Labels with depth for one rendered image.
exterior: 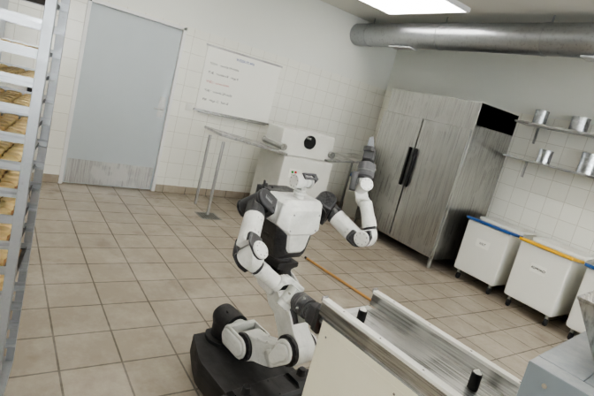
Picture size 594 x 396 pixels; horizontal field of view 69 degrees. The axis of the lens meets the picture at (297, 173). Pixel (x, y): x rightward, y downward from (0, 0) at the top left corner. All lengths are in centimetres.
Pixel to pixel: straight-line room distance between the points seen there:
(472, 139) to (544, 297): 181
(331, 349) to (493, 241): 392
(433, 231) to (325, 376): 396
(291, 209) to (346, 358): 73
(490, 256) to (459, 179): 92
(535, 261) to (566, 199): 95
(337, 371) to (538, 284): 375
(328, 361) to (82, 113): 445
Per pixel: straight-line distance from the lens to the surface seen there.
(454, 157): 537
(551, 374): 104
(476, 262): 546
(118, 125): 561
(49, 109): 203
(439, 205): 542
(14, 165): 165
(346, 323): 157
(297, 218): 202
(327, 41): 670
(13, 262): 172
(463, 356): 168
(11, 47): 160
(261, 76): 612
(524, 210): 593
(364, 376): 155
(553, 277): 509
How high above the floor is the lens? 156
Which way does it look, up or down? 9 degrees down
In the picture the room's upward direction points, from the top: 14 degrees clockwise
